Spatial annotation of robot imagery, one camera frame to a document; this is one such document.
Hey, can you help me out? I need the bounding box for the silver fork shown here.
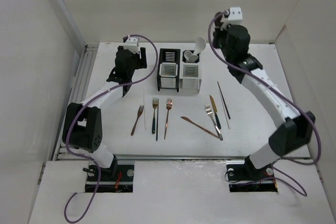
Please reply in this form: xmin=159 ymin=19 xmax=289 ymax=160
xmin=205 ymin=105 xmax=223 ymax=141

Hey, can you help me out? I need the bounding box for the black chopstick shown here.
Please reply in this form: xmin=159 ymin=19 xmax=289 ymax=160
xmin=217 ymin=81 xmax=231 ymax=120
xmin=155 ymin=108 xmax=159 ymax=141

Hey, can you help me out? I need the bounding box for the rose gold knife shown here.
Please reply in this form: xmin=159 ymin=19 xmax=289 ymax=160
xmin=181 ymin=116 xmax=219 ymax=138

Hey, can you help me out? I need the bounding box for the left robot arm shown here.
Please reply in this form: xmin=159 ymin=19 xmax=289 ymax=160
xmin=62 ymin=44 xmax=147 ymax=180

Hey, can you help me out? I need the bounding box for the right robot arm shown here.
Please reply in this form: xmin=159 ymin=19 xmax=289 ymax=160
xmin=208 ymin=7 xmax=317 ymax=179

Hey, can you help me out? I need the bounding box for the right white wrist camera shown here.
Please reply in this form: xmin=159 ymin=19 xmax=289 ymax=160
xmin=221 ymin=6 xmax=243 ymax=30

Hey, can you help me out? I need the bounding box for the black utensil rack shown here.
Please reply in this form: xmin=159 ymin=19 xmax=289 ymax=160
xmin=156 ymin=48 xmax=181 ymax=92

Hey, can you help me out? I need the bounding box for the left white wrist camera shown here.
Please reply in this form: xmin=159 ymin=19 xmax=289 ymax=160
xmin=123 ymin=35 xmax=140 ymax=54

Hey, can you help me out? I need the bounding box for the aluminium rail left side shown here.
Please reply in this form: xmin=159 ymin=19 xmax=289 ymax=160
xmin=51 ymin=44 xmax=99 ymax=161

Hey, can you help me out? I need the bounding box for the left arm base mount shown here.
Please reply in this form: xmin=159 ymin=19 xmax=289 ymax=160
xmin=82 ymin=160 xmax=135 ymax=193

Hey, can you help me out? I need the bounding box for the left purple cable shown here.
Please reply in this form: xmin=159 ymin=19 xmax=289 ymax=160
xmin=64 ymin=34 xmax=159 ymax=222

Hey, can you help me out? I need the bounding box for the small copper fork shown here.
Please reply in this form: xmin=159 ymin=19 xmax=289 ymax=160
xmin=131 ymin=105 xmax=144 ymax=136

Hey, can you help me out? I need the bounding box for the right white chopstick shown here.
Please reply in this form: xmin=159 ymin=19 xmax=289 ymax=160
xmin=218 ymin=87 xmax=230 ymax=130

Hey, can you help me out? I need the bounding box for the gold fork green handle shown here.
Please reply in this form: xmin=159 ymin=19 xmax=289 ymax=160
xmin=151 ymin=98 xmax=159 ymax=134

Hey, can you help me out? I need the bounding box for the rose gold fork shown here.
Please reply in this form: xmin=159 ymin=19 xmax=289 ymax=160
xmin=164 ymin=98 xmax=173 ymax=139

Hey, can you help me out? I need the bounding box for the aluminium rail front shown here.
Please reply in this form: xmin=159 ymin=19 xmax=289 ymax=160
xmin=115 ymin=154 xmax=245 ymax=161

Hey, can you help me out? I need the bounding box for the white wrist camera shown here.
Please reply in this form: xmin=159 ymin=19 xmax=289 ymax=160
xmin=221 ymin=6 xmax=243 ymax=30
xmin=123 ymin=35 xmax=140 ymax=54

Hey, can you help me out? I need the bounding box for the left black chopstick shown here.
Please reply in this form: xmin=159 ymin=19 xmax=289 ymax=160
xmin=155 ymin=108 xmax=159 ymax=141

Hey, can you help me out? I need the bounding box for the gold knife green handle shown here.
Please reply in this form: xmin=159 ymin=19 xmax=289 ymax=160
xmin=209 ymin=95 xmax=222 ymax=129

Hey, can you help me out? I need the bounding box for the left white chopstick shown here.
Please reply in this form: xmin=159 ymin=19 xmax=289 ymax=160
xmin=142 ymin=90 xmax=146 ymax=130

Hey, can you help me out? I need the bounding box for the large white ceramic spoon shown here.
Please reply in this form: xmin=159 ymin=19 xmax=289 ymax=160
xmin=183 ymin=50 xmax=195 ymax=62

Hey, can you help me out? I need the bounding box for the right black chopstick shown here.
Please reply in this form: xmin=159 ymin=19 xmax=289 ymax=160
xmin=217 ymin=81 xmax=231 ymax=120

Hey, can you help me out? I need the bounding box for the aluminium rail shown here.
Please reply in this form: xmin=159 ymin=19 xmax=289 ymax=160
xmin=115 ymin=154 xmax=245 ymax=161
xmin=51 ymin=44 xmax=99 ymax=161

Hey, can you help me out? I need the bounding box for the white chopstick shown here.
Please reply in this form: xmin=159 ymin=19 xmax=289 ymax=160
xmin=142 ymin=90 xmax=146 ymax=130
xmin=218 ymin=87 xmax=230 ymax=130

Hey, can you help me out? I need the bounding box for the white utensil rack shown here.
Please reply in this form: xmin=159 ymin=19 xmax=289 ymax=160
xmin=179 ymin=50 xmax=202 ymax=94

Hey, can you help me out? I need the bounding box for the small white ceramic spoon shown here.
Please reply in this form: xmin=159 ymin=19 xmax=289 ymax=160
xmin=189 ymin=37 xmax=206 ymax=63

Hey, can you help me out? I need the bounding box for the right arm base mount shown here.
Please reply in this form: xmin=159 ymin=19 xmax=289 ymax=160
xmin=225 ymin=163 xmax=278 ymax=193

